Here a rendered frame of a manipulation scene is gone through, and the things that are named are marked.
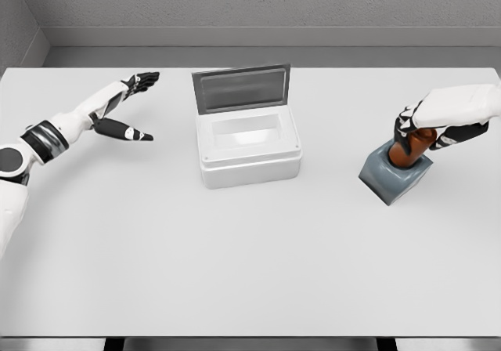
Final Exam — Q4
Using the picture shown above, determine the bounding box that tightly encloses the white box with open lid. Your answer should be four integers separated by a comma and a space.
191, 63, 303, 190

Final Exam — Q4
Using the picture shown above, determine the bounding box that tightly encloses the brown and grey stamp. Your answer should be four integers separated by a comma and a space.
358, 127, 438, 207

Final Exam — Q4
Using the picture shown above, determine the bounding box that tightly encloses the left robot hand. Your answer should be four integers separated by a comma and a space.
72, 71, 160, 143

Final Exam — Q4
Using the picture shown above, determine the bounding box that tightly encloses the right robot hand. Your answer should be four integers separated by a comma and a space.
393, 83, 501, 151

